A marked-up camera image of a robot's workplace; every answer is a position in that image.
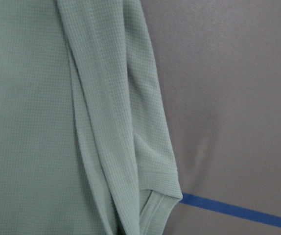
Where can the olive green long-sleeve shirt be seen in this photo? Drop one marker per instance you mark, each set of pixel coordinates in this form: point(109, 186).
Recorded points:
point(84, 143)

